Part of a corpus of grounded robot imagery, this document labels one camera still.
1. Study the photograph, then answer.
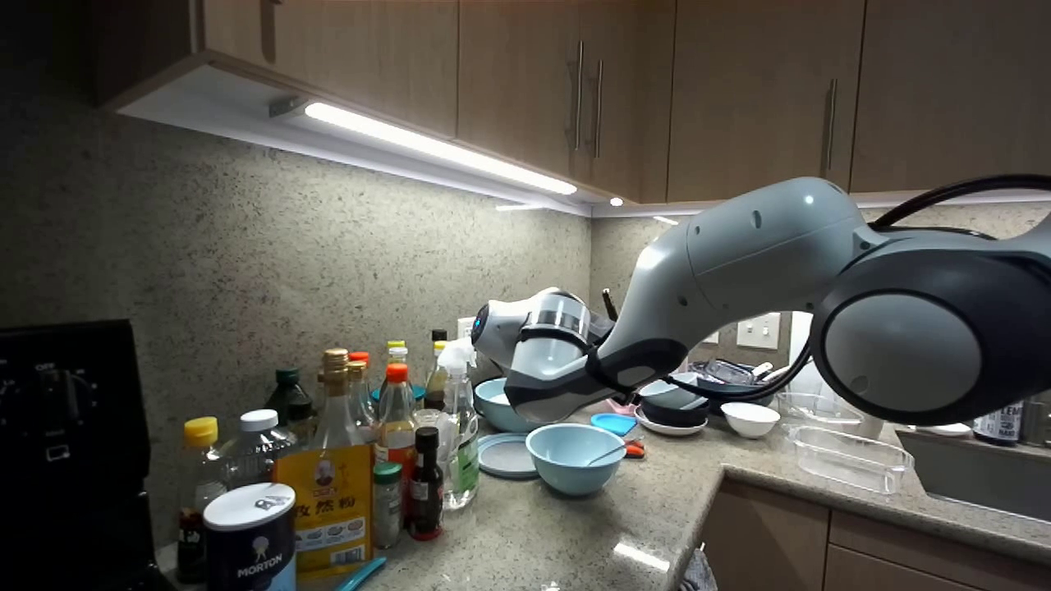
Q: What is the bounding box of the small white bowl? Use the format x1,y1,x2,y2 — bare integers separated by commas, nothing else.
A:
722,405,783,437

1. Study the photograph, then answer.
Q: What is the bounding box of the blue bowl with white contents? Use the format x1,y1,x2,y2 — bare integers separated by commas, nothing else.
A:
474,378,531,433

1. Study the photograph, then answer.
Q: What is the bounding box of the blue plate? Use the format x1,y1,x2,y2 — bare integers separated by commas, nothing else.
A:
479,433,536,480

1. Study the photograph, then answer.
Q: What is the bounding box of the small blue lid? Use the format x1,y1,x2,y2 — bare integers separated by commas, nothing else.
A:
587,412,636,437

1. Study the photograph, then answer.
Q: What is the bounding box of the white salt canister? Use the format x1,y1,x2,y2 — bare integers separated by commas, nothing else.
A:
205,482,297,591

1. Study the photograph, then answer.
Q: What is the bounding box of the dark soap dispenser bottle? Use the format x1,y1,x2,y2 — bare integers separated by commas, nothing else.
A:
973,399,1025,447

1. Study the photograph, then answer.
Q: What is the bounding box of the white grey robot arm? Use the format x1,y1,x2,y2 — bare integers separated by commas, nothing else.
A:
471,176,1051,422

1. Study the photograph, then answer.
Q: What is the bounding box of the large dark pan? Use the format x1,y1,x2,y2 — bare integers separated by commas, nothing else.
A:
697,358,789,399

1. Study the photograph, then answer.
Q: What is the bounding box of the black appliance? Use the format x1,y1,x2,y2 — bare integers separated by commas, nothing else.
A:
0,317,156,591

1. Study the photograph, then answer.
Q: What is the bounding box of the yellow label oil bottle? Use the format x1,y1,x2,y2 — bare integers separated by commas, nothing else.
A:
275,347,375,583

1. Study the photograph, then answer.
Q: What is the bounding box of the small dark sauce bottle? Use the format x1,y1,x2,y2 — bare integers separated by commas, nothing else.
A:
412,427,445,539

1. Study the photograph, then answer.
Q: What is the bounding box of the white wall outlet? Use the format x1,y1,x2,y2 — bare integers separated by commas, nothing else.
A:
736,310,783,350

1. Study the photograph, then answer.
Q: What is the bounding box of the blue bowl near edge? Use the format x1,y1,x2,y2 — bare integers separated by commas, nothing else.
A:
527,422,624,497

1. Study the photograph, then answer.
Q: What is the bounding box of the orange cap sauce bottle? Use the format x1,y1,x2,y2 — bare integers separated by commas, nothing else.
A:
378,361,419,472

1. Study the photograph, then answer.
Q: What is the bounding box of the yellow cap bottle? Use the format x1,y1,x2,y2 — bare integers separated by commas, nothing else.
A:
179,418,225,583

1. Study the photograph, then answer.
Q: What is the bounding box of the clear glass container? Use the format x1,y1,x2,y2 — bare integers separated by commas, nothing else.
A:
789,427,913,492

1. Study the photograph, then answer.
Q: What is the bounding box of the white cap clear bottle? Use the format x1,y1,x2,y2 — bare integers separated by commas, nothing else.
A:
227,408,297,487

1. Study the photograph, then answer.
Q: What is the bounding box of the under cabinet light strip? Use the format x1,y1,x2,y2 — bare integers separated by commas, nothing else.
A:
304,101,578,197

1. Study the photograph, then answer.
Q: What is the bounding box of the white spray bottle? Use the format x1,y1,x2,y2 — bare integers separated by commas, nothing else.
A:
437,338,479,513

